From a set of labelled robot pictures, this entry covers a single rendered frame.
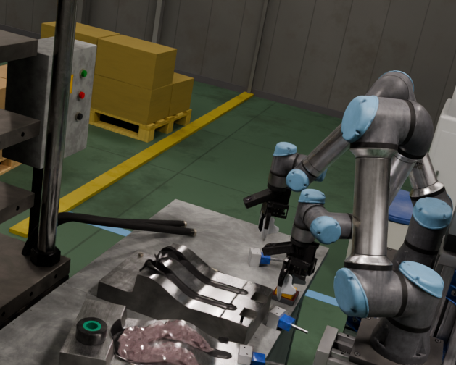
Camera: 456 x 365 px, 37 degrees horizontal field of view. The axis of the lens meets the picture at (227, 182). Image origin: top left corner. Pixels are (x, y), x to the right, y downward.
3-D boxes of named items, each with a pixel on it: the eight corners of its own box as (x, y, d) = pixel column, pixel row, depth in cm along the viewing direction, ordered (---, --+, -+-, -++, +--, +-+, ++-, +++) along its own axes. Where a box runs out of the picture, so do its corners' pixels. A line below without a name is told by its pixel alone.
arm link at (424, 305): (441, 329, 171) (457, 282, 166) (394, 329, 167) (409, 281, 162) (417, 302, 182) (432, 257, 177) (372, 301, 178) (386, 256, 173)
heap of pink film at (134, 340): (213, 344, 196) (217, 321, 193) (208, 384, 180) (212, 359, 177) (123, 327, 196) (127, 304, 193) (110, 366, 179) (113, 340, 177)
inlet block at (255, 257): (280, 263, 262) (283, 250, 260) (283, 269, 258) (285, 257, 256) (247, 259, 260) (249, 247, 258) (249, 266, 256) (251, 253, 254)
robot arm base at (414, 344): (430, 342, 183) (440, 311, 180) (425, 373, 170) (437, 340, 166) (374, 324, 187) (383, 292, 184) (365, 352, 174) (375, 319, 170)
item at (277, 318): (309, 336, 219) (312, 321, 217) (302, 342, 215) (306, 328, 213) (272, 319, 225) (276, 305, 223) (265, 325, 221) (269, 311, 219)
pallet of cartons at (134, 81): (154, 145, 601) (167, 57, 573) (26, 108, 632) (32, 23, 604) (193, 121, 685) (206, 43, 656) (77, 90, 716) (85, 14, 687)
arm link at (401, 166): (442, 94, 176) (367, 221, 208) (404, 90, 172) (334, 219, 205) (460, 124, 168) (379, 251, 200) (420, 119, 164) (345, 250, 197)
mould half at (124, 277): (268, 312, 228) (276, 277, 223) (242, 352, 205) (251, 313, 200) (135, 264, 242) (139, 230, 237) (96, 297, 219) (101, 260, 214)
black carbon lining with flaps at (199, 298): (249, 296, 222) (254, 270, 219) (232, 319, 208) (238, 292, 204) (153, 262, 231) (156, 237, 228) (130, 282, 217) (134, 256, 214)
